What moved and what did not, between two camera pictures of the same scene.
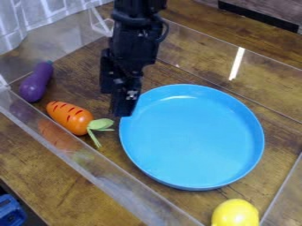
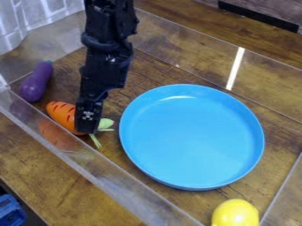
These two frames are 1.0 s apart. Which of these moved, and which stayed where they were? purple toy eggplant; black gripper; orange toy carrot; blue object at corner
Moved: black gripper
Stayed: purple toy eggplant; orange toy carrot; blue object at corner
